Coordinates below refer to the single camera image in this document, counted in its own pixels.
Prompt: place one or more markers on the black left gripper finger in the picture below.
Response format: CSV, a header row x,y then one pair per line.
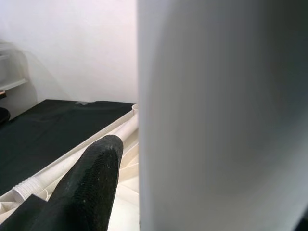
x,y
84,192

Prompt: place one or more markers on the white plastic table leg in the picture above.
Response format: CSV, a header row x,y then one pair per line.
x,y
216,120
55,173

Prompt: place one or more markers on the white plastic children table top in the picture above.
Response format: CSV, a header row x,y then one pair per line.
x,y
127,192

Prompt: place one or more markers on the black tablecloth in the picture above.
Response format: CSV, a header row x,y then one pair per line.
x,y
48,130

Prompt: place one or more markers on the black round basin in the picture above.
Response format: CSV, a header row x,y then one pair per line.
x,y
3,115

